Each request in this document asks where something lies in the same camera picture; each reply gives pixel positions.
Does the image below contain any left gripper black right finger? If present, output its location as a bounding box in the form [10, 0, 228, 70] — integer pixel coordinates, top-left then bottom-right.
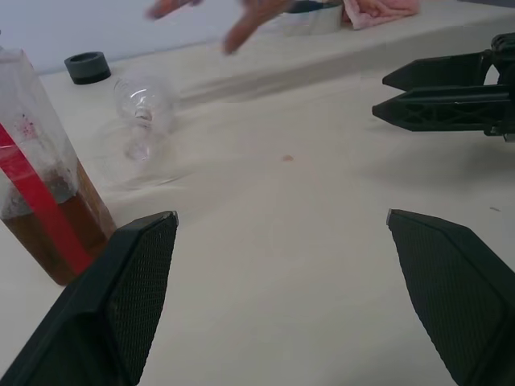
[385, 207, 515, 386]

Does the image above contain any person's bare hand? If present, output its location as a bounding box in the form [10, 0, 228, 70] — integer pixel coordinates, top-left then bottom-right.
[145, 0, 301, 55]

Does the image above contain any white bowl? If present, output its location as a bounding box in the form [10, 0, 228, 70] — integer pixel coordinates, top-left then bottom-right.
[280, 2, 344, 38]

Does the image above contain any pink fluffy towel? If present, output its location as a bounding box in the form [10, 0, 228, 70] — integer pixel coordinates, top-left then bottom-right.
[340, 0, 420, 31]

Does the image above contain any black bottle cap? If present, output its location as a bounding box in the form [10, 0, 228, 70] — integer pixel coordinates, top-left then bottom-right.
[64, 51, 112, 85]

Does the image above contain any bottle with brown liquid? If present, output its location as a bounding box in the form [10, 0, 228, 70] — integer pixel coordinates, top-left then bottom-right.
[0, 46, 118, 287]

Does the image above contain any clear wine glass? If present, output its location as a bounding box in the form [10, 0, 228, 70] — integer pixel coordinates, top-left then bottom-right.
[112, 75, 178, 162]

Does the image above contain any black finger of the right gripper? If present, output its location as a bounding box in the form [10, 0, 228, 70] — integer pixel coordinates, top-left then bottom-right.
[371, 85, 511, 133]
[381, 51, 495, 88]

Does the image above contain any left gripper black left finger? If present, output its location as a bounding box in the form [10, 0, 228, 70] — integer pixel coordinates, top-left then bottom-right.
[0, 211, 179, 386]

